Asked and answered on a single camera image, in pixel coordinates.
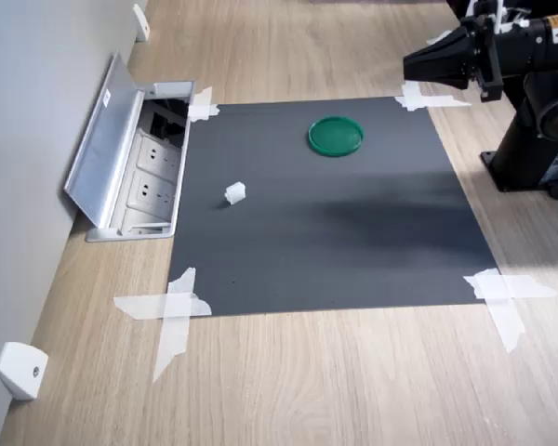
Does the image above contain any small white plastic terminal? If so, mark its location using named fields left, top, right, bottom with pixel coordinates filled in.
left=224, top=181, right=247, bottom=206

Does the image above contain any white corner bracket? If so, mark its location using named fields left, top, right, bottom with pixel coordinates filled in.
left=132, top=3, right=151, bottom=44
left=0, top=341, right=49, bottom=402

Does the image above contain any grey partition panel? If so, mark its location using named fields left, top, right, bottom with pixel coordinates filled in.
left=0, top=0, right=149, bottom=446

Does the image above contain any white masking tape strip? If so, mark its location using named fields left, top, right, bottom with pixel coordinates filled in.
left=187, top=85, right=221, bottom=124
left=113, top=292, right=213, bottom=322
left=393, top=80, right=472, bottom=113
left=152, top=267, right=199, bottom=385
left=473, top=269, right=527, bottom=355
left=462, top=273, right=558, bottom=301

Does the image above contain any round green lid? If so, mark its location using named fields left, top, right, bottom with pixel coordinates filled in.
left=308, top=115, right=366, bottom=159

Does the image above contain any dark grey mat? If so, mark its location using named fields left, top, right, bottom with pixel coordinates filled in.
left=166, top=95, right=501, bottom=318

